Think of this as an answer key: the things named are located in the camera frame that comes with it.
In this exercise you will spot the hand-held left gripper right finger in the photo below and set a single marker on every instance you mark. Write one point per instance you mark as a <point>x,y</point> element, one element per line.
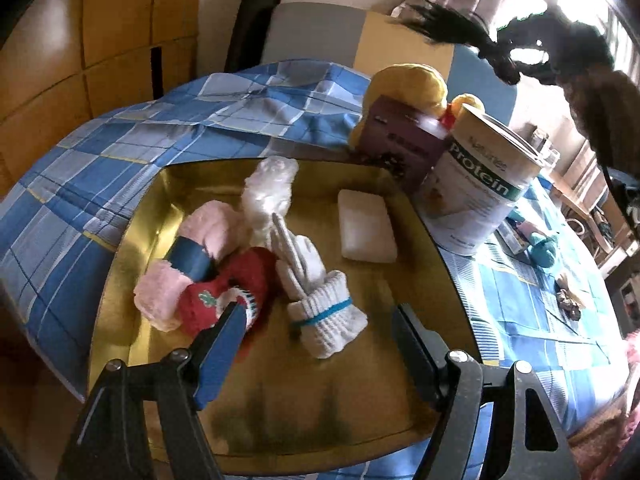
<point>417,355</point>

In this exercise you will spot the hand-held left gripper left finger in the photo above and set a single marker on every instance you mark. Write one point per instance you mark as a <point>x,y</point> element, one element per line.
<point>220,355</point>

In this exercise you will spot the red knitted sock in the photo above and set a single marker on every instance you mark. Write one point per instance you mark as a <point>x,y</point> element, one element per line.
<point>245,270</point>

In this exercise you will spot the white socks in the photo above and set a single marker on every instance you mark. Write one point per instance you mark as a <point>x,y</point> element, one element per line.
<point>330,320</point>

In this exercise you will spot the gold metal tin tray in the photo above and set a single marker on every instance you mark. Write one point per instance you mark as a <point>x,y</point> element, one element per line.
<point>320,400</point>

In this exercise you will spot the pink sock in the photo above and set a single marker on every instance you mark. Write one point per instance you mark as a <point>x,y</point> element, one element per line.
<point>210,225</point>

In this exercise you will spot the white foam block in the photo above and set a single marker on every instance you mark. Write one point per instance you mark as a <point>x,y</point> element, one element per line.
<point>365,225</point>

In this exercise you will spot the white fluffy sock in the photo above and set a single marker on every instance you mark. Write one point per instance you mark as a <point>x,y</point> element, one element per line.
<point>270,190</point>

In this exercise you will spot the small brown trinket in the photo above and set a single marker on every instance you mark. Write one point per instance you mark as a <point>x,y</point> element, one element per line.
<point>570,300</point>

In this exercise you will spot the white protein powder can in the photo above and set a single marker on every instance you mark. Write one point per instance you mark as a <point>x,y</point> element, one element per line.
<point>465,200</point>

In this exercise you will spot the teal cloth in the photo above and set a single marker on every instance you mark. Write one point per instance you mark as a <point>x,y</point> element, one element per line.
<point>542,250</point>

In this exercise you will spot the person's pink knitted garment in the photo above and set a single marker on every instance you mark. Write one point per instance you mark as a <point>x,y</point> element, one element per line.
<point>600,445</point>

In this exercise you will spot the purple cardboard box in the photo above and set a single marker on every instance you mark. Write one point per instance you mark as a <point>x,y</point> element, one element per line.
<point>400,135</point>

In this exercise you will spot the blue checkered blanket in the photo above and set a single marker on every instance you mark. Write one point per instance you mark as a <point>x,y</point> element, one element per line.
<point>100,160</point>

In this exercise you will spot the wooden side desk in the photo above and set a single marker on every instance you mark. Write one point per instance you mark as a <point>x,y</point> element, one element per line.
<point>580,180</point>

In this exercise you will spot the yellow plush toy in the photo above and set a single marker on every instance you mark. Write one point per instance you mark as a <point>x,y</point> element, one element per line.
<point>410,82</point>

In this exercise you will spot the black rolled mat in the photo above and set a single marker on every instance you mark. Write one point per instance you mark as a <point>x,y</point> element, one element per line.
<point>252,25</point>

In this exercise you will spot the grey yellow blue headboard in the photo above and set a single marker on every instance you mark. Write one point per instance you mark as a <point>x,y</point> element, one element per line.
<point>310,35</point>

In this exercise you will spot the wooden wardrobe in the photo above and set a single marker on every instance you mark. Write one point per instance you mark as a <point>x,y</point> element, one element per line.
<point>100,35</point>

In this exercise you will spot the person's dark hair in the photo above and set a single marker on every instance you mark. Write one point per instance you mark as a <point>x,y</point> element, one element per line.
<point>575,45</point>

